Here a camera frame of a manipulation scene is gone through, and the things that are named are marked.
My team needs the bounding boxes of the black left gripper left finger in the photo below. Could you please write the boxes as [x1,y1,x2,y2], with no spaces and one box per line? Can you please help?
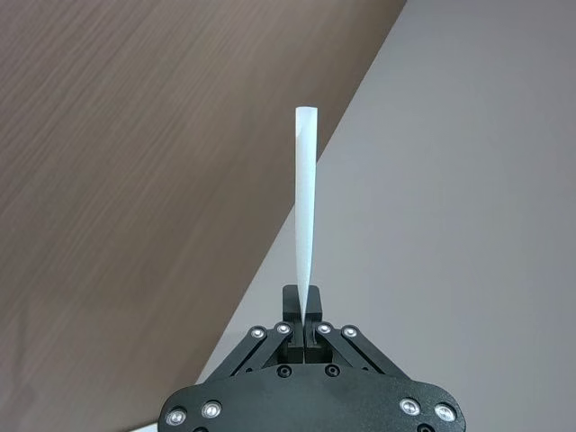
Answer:
[205,284,307,383]

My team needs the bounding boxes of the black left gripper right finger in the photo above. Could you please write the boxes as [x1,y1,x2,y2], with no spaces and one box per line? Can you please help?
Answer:
[304,284,406,382]

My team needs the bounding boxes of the thin white plastic piece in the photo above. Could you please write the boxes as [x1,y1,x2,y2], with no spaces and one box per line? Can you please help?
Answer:
[292,106,320,323]

